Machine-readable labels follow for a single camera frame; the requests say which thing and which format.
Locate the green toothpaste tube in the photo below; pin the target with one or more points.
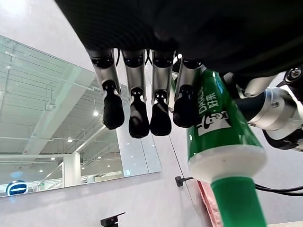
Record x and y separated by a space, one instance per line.
220 142

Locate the pink towel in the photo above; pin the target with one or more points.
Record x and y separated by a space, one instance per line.
209 203

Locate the wall mirror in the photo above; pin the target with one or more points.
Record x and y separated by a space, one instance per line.
47 106

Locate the black faucet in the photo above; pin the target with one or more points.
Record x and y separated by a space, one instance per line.
111 221

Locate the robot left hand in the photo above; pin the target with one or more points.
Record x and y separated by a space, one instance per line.
213 28

